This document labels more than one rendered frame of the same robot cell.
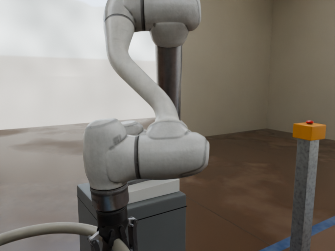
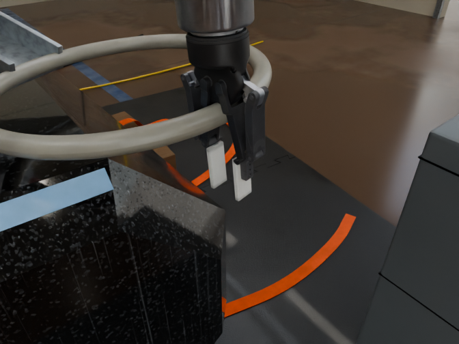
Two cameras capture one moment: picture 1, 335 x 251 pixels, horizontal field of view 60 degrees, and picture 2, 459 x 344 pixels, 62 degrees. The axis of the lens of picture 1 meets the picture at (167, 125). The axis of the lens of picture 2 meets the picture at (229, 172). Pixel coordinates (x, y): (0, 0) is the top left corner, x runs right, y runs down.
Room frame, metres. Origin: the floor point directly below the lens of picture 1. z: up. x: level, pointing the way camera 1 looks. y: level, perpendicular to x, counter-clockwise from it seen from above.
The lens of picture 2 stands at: (0.63, -0.33, 1.15)
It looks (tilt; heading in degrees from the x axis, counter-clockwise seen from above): 36 degrees down; 84
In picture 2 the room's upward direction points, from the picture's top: straight up
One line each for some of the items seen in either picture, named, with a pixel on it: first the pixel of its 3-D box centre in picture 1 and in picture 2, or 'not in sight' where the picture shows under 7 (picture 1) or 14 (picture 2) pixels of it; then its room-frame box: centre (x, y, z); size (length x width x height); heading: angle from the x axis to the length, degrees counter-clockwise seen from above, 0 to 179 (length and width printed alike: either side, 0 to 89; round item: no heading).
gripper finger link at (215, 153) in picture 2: not in sight; (216, 164); (0.67, 0.15, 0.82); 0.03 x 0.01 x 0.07; 41
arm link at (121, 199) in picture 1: (109, 194); (214, 3); (0.67, 0.14, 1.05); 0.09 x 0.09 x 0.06
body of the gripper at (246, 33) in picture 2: (112, 221); (220, 66); (0.67, 0.14, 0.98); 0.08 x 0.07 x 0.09; 131
